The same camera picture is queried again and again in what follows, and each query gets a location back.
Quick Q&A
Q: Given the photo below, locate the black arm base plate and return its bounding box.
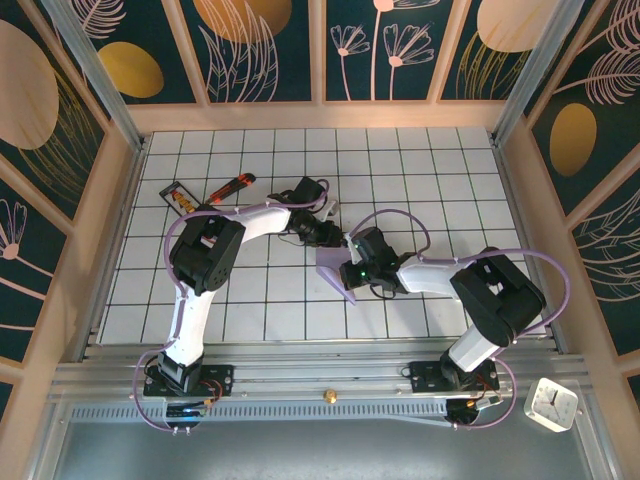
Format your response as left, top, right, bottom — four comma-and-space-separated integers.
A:
408, 360, 501, 394
143, 363, 236, 397

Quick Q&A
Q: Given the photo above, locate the red black utility knife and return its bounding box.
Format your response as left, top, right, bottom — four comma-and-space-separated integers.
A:
205, 172, 257, 205

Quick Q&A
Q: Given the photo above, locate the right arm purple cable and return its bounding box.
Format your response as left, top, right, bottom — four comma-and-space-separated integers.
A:
352, 208, 571, 432

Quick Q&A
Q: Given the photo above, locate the black battery pack yellow label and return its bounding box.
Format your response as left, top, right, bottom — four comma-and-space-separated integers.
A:
158, 180, 202, 217

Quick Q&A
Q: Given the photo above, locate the white square alarm clock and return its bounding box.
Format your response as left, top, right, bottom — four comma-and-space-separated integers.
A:
522, 377, 580, 434

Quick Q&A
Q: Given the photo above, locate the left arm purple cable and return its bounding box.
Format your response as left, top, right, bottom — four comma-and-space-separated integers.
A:
134, 178, 332, 435

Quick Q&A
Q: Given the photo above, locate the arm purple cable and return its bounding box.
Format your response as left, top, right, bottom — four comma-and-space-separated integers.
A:
352, 208, 571, 432
134, 178, 332, 435

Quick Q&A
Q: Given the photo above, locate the small circuit board with wires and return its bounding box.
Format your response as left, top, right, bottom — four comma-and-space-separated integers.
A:
164, 402, 211, 420
464, 395, 502, 412

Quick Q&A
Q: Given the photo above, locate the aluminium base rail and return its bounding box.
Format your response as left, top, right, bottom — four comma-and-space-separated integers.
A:
49, 342, 591, 401

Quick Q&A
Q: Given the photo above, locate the grey metal sheet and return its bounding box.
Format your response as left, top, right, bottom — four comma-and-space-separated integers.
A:
29, 419, 614, 480

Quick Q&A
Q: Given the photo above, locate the aluminium corner post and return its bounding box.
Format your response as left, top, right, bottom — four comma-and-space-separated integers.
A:
491, 0, 600, 147
42, 0, 147, 151

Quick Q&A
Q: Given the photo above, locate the slotted grey cable tray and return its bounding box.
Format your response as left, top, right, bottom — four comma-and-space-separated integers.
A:
67, 399, 451, 425

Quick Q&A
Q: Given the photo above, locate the aluminium side rail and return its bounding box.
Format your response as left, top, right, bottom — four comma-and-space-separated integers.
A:
74, 144, 149, 362
492, 142, 569, 354

